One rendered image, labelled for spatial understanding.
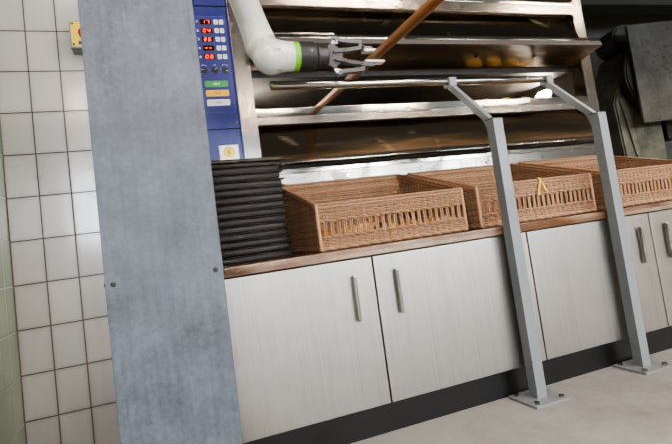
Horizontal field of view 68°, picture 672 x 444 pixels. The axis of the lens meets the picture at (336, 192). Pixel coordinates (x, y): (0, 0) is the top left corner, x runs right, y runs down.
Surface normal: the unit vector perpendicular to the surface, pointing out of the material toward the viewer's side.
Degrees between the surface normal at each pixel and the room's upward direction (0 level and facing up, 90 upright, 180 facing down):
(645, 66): 90
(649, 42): 90
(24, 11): 90
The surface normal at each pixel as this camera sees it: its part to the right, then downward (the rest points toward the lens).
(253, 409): 0.33, -0.12
